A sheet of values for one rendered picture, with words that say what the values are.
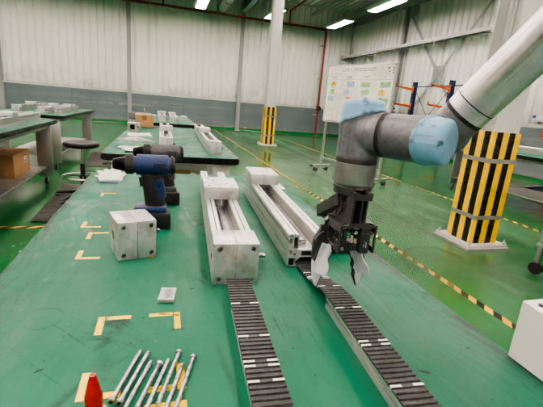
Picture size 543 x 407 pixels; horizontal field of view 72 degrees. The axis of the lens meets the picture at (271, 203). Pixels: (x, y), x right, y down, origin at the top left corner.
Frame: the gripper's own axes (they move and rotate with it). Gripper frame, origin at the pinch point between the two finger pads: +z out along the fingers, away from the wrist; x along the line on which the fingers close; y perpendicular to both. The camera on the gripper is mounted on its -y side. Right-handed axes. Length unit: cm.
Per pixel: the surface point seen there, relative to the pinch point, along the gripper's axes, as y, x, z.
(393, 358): 21.8, 1.2, 2.4
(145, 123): -405, -77, 0
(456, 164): -500, 429, 40
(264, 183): -76, 0, -3
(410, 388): 27.8, 0.3, 2.4
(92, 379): 32, -38, -6
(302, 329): 8.5, -8.8, 5.6
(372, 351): 19.8, -1.3, 2.4
